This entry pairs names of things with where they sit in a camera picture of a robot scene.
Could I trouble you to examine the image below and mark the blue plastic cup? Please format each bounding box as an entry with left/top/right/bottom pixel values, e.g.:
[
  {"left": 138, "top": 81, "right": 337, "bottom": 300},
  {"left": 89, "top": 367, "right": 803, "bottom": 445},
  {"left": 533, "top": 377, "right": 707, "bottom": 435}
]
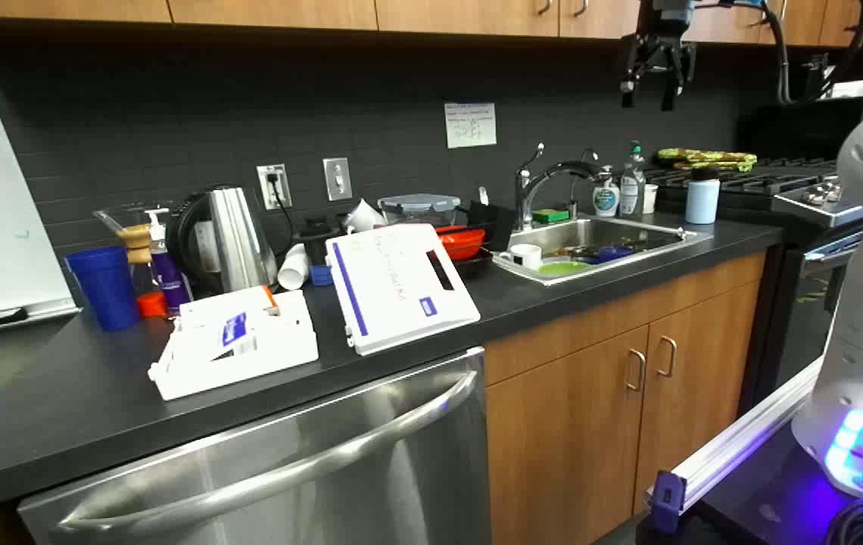
[{"left": 64, "top": 242, "right": 141, "bottom": 333}]

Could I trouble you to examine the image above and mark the clear hand soap dispenser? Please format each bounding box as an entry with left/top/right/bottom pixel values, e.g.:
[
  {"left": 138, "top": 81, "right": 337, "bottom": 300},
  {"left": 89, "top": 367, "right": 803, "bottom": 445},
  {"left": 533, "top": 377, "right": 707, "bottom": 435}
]
[{"left": 590, "top": 162, "right": 624, "bottom": 221}]

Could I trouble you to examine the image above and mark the small orange container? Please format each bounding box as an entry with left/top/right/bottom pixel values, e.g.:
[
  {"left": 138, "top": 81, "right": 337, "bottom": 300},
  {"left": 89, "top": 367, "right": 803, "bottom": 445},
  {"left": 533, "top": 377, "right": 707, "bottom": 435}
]
[{"left": 133, "top": 287, "right": 168, "bottom": 324}]

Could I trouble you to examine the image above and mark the open white cardboard box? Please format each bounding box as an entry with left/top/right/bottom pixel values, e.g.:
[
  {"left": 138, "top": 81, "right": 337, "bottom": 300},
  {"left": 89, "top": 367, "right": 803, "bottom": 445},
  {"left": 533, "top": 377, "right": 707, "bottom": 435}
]
[{"left": 145, "top": 283, "right": 320, "bottom": 402}]

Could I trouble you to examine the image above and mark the black dish rack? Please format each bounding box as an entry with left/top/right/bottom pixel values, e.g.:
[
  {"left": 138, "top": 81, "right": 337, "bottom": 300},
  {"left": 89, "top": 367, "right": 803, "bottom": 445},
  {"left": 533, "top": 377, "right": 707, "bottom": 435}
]
[{"left": 291, "top": 198, "right": 517, "bottom": 282}]

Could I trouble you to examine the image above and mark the white wall outlet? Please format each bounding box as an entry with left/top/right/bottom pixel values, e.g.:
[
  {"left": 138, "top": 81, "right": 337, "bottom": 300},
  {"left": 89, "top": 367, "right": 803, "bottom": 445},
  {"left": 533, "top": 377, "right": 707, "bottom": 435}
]
[{"left": 255, "top": 161, "right": 295, "bottom": 211}]

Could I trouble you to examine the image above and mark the white mug with black tag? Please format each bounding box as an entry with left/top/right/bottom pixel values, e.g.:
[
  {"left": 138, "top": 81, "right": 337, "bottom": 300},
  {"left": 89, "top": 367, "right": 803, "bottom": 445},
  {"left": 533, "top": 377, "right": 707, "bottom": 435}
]
[{"left": 505, "top": 238, "right": 544, "bottom": 271}]

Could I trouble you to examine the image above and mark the wooden upper cabinet row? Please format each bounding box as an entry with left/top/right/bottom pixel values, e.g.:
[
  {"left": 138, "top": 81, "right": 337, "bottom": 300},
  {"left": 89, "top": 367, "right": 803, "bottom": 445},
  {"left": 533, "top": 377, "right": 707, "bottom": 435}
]
[{"left": 0, "top": 0, "right": 863, "bottom": 50}]

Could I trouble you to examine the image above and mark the white light switch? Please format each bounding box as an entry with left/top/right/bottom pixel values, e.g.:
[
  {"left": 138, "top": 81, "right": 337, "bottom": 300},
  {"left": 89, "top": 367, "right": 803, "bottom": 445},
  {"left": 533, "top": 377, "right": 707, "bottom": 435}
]
[{"left": 320, "top": 153, "right": 353, "bottom": 204}]

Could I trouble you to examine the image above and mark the white and blue packet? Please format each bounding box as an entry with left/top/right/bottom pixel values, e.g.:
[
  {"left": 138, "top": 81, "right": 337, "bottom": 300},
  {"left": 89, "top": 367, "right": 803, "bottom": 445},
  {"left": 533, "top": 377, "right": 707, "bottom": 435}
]
[{"left": 184, "top": 295, "right": 281, "bottom": 363}]

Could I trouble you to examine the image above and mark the green yellow cloth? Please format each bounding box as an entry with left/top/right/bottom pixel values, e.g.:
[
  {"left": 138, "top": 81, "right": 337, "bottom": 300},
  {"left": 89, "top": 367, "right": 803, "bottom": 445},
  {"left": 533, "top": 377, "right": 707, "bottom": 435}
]
[{"left": 653, "top": 146, "right": 761, "bottom": 176}]

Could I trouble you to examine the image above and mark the glass jar with wooden utensils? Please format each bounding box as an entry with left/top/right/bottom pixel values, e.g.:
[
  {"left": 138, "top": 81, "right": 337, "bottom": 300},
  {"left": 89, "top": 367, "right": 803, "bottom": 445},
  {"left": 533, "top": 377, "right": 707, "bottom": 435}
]
[{"left": 94, "top": 207, "right": 158, "bottom": 295}]

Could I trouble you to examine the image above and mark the stainless steel dishwasher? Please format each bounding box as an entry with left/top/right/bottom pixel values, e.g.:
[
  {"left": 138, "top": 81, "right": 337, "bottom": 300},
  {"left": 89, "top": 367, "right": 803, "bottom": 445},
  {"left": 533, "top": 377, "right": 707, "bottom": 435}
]
[{"left": 15, "top": 346, "right": 493, "bottom": 545}]

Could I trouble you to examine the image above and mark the white paper wall note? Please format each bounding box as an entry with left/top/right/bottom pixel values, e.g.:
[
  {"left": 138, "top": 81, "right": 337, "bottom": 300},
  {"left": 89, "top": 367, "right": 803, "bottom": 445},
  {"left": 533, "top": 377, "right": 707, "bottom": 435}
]
[{"left": 443, "top": 100, "right": 499, "bottom": 152}]

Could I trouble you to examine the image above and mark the blue dish item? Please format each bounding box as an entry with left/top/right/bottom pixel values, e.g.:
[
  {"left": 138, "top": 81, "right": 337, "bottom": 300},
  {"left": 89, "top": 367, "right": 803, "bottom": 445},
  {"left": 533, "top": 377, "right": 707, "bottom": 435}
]
[{"left": 588, "top": 242, "right": 635, "bottom": 265}]

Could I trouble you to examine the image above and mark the clear plastic container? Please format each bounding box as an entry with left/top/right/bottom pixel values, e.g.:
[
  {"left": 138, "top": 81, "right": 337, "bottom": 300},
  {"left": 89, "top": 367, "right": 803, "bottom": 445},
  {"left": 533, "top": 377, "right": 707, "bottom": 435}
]
[{"left": 376, "top": 189, "right": 466, "bottom": 228}]

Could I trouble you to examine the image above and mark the steel electric kettle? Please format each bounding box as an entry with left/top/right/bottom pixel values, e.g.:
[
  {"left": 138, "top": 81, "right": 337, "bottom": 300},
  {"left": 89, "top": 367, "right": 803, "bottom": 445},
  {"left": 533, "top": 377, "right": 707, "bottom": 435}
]
[{"left": 165, "top": 184, "right": 277, "bottom": 300}]

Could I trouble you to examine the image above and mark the white paper cup stack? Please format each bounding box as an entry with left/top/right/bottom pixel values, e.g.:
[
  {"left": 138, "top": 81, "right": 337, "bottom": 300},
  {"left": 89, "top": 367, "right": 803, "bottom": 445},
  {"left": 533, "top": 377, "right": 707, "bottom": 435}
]
[{"left": 275, "top": 238, "right": 315, "bottom": 292}]

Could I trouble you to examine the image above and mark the red bowl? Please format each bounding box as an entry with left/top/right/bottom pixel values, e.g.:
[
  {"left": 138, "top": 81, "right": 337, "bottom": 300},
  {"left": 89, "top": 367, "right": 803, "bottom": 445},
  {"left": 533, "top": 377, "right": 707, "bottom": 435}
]
[{"left": 435, "top": 223, "right": 491, "bottom": 265}]

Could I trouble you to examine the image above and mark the chrome kitchen faucet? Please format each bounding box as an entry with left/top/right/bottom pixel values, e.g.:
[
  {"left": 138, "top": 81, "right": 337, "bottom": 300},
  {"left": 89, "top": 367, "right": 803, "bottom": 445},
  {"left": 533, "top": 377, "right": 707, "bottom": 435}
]
[{"left": 512, "top": 139, "right": 605, "bottom": 233}]

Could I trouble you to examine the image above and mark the aluminium frame rail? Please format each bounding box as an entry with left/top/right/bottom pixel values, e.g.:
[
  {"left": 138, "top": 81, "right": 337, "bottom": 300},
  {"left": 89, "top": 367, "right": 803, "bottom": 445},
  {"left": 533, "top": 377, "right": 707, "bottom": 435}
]
[{"left": 647, "top": 353, "right": 826, "bottom": 535}]

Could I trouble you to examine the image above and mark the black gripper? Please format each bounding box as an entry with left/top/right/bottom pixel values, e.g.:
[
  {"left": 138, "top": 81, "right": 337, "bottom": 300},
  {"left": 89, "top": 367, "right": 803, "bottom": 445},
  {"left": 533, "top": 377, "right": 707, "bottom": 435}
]
[{"left": 617, "top": 24, "right": 698, "bottom": 115}]

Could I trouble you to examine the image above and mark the white crumpled paper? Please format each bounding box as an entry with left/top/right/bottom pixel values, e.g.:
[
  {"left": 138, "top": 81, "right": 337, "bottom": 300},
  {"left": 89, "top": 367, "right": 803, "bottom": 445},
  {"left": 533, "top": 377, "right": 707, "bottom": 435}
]
[{"left": 342, "top": 197, "right": 391, "bottom": 236}]

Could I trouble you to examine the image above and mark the purple pump soap bottle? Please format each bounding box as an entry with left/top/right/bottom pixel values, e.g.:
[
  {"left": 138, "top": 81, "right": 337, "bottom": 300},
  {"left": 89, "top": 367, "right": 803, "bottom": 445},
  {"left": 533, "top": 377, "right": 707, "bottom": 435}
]
[{"left": 141, "top": 207, "right": 193, "bottom": 315}]

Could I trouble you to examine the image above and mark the dish soap bottle green cap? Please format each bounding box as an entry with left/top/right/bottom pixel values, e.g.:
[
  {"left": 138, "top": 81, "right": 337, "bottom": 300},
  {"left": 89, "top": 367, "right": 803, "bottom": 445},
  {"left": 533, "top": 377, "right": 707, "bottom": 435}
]
[{"left": 617, "top": 139, "right": 650, "bottom": 219}]

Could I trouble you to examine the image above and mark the wooden lower cabinet door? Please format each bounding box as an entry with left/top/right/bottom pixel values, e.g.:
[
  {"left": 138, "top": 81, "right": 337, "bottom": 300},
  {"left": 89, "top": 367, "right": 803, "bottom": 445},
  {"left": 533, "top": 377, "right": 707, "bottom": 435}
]
[
  {"left": 632, "top": 283, "right": 769, "bottom": 512},
  {"left": 485, "top": 324, "right": 650, "bottom": 545}
]

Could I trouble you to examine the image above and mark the white box with blue stripe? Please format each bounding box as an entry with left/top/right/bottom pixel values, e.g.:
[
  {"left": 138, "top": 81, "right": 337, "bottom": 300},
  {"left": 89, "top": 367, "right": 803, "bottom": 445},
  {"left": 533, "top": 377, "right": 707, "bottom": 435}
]
[{"left": 323, "top": 221, "right": 485, "bottom": 357}]

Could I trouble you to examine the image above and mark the stainless steel sink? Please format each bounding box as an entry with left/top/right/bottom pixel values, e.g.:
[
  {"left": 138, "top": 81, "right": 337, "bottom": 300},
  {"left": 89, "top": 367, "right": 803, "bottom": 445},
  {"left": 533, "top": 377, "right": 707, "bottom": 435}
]
[{"left": 488, "top": 211, "right": 702, "bottom": 287}]

